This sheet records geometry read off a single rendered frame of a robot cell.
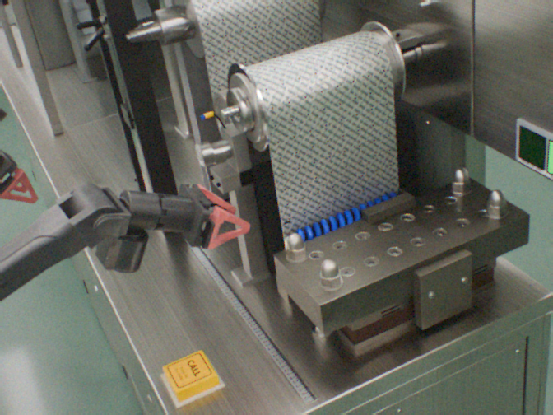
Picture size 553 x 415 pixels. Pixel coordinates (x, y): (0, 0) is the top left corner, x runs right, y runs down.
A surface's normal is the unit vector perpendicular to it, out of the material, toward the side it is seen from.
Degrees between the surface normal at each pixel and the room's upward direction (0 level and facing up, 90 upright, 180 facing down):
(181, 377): 0
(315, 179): 90
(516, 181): 0
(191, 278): 0
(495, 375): 90
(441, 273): 90
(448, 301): 90
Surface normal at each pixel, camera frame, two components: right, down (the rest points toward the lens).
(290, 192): 0.43, 0.43
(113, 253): 0.58, 0.52
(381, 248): -0.14, -0.84
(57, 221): -0.25, -0.62
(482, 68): -0.89, 0.34
